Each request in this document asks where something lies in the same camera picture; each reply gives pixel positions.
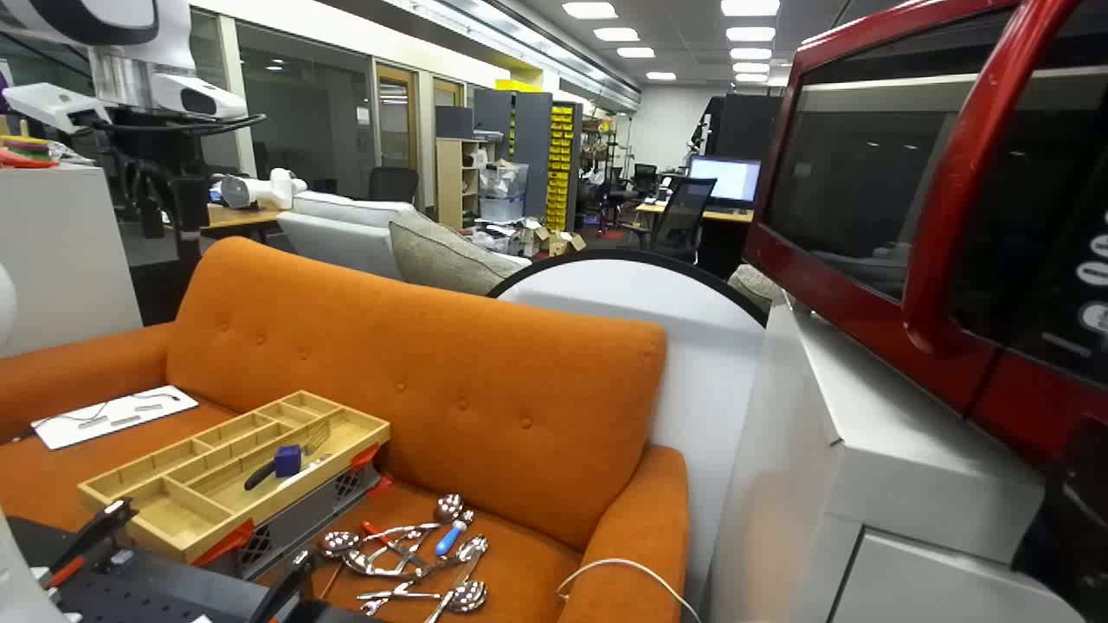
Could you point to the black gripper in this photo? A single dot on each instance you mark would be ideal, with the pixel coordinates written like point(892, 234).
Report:
point(186, 138)

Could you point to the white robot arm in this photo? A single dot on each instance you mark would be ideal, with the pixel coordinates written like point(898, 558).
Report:
point(141, 69)

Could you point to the large silver spoon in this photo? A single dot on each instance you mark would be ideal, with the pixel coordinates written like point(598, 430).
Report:
point(337, 543)

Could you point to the white rolls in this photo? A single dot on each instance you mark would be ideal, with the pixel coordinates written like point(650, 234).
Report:
point(261, 188)

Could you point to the wooden desk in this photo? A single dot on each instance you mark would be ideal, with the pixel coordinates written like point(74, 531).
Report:
point(243, 218)

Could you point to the orange tool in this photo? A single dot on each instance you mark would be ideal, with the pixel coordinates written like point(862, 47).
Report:
point(21, 152)

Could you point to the white box cabinet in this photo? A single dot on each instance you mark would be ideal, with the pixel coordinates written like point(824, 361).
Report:
point(55, 254)

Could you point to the white couch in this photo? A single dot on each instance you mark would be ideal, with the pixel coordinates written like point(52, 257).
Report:
point(335, 228)

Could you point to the wooden shelf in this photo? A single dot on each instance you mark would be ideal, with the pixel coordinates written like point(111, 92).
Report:
point(456, 173)

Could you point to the white paper sheet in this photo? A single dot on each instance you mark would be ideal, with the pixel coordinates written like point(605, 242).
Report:
point(115, 417)

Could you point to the grey cushion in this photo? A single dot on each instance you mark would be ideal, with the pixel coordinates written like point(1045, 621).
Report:
point(445, 259)

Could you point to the grey metal cabinet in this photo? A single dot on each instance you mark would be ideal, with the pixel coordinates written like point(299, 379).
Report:
point(513, 138)

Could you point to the wooden cutlery tray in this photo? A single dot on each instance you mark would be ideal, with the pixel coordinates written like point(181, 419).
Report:
point(335, 435)

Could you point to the blue cube block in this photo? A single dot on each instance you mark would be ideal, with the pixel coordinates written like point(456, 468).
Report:
point(287, 460)

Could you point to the orange fabric sofa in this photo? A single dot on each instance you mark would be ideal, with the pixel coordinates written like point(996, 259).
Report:
point(460, 382)

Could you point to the yellow and black cabinet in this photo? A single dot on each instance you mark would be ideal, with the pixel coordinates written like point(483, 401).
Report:
point(562, 160)

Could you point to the ceiling light panel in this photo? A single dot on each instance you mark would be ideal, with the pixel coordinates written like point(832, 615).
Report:
point(753, 36)
point(753, 53)
point(591, 13)
point(636, 53)
point(617, 36)
point(750, 8)

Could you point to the black robot platform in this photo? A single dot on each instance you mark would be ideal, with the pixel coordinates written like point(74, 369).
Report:
point(161, 589)

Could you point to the black office chair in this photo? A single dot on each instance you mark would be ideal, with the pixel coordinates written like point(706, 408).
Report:
point(678, 212)

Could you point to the computer monitor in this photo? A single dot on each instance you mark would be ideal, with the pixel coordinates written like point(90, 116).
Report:
point(728, 182)

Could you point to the round white panel black rim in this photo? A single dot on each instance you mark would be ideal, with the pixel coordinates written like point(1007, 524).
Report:
point(695, 382)

